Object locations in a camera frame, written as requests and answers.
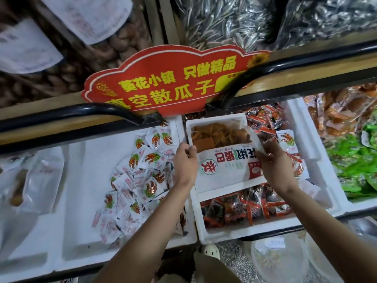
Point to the person's right hand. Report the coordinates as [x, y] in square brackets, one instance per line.
[278, 169]

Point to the person's left hand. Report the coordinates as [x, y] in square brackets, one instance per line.
[185, 165]

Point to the white bag of orange crisps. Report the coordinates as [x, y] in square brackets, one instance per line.
[227, 165]
[41, 174]

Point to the pile of dark red packets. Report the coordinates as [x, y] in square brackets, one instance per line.
[262, 118]

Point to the pile of green packets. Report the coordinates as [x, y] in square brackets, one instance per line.
[353, 162]

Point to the pile of brown packets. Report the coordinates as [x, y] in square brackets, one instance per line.
[341, 109]

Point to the person's right forearm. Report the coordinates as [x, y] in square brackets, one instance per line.
[330, 232]

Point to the person's left forearm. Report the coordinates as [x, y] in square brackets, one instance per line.
[147, 238]

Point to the person's right white shoe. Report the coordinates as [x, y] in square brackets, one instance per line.
[211, 251]

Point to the person's beige trousers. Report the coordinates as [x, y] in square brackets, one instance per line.
[218, 271]

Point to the red scalloped sign yellow lettering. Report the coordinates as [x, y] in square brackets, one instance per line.
[171, 79]

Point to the clear rectangular plastic tub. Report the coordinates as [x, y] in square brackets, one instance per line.
[318, 271]

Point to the white paper label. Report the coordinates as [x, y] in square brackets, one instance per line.
[88, 17]
[26, 50]

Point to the black metal guard rail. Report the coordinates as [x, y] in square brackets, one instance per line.
[70, 112]
[283, 64]

